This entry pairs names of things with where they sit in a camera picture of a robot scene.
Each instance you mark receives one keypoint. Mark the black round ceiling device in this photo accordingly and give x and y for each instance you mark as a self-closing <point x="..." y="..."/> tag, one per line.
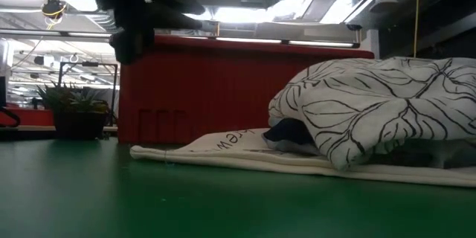
<point x="54" y="7"/>

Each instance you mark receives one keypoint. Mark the red bench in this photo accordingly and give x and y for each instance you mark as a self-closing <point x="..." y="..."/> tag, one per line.
<point x="37" y="117"/>

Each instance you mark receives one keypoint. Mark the small potted succulent plant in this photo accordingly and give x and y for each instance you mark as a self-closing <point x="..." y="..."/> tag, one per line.
<point x="78" y="119"/>

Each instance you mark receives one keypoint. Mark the red plastic laundry basket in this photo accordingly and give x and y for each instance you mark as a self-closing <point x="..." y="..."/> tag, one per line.
<point x="204" y="89"/>

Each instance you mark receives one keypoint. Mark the green table mat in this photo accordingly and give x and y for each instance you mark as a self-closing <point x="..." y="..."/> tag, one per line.
<point x="148" y="201"/>

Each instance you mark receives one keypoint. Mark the navy garment with white label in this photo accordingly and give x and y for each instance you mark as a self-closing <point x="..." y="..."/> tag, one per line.
<point x="290" y="132"/>

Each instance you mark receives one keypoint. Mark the white cloth piece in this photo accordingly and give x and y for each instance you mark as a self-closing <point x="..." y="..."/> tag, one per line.
<point x="372" y="111"/>

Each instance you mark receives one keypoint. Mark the cream printed tote bag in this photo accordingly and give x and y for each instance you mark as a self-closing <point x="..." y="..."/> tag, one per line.
<point x="241" y="156"/>

